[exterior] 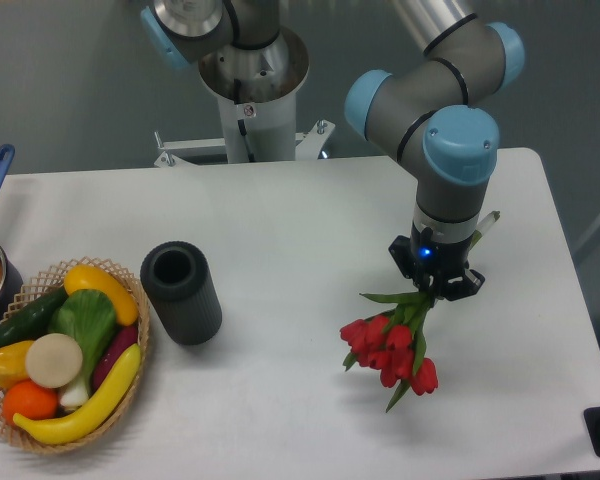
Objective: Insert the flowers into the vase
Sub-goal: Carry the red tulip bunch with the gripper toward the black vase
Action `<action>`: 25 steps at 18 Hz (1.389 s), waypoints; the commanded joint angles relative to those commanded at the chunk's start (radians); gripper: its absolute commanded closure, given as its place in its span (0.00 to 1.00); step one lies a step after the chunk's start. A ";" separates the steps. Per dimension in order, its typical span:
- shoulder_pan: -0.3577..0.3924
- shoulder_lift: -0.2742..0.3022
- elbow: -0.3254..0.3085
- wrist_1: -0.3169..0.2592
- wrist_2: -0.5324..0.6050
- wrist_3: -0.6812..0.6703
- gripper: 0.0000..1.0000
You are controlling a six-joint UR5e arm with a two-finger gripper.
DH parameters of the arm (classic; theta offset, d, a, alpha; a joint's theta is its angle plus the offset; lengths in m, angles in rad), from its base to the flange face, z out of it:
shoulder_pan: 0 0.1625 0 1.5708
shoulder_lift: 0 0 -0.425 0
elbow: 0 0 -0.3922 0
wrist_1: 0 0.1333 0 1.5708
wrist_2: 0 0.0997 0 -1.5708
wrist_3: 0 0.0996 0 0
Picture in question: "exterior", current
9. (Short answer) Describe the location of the woven wicker basket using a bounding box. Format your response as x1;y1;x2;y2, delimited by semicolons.
0;257;150;454

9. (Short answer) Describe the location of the beige round disc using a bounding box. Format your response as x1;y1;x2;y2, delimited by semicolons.
25;333;83;389

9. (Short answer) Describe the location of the purple eggplant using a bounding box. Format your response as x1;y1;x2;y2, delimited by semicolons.
91;325;138;392

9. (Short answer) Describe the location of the green bok choy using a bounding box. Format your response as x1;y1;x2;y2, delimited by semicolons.
48;289;116;412

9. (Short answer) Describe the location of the red tulip bouquet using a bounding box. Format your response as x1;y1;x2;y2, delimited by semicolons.
339;291;439;410

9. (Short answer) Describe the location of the dark grey ribbed vase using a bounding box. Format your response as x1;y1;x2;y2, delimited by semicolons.
140;241;222;346

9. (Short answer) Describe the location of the yellow bell pepper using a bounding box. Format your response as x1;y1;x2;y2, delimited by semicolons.
0;340;34;390

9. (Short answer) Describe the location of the yellow squash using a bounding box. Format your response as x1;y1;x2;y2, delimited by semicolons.
64;264;139;326

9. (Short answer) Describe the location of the orange fruit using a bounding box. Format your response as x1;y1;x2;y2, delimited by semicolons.
2;380;59;426

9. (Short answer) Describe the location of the green cucumber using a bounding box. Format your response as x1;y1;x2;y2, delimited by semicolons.
0;287;68;348

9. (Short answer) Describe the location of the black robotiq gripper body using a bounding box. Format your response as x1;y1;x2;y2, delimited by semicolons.
409;226;472;301

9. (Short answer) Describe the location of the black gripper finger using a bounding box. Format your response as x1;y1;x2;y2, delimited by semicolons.
388;235;421;290
438;269;485;301

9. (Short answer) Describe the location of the yellow banana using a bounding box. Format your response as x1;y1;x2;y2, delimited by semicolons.
12;344;142;445

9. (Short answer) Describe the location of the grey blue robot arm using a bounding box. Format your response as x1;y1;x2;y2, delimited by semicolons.
140;1;525;301

